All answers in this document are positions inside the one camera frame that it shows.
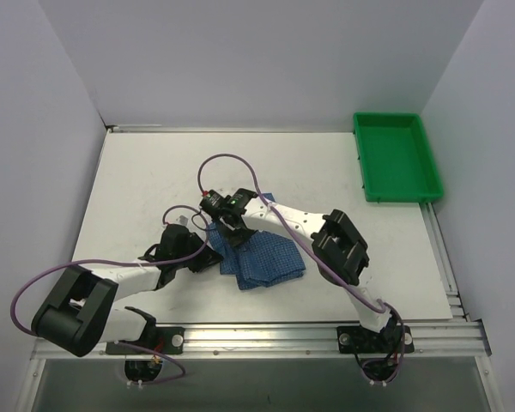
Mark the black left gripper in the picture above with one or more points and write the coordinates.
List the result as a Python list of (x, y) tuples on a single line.
[(198, 258)]

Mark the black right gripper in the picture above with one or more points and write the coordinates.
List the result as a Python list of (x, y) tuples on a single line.
[(233, 227)]

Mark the blue checkered long sleeve shirt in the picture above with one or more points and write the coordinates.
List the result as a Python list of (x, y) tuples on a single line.
[(265, 260)]

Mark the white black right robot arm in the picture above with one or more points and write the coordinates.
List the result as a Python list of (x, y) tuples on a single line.
[(331, 240)]

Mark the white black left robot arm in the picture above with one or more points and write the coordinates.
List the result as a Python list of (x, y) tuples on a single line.
[(79, 312)]

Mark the green plastic bin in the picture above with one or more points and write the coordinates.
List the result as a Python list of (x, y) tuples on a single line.
[(396, 161)]

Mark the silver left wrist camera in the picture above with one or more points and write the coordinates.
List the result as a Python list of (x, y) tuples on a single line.
[(182, 221)]

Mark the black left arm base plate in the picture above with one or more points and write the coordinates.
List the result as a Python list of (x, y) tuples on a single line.
[(167, 341)]

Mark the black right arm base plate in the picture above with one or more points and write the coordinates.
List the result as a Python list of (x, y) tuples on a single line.
[(358, 340)]

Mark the aluminium front frame rail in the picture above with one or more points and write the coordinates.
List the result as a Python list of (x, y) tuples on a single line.
[(453, 339)]

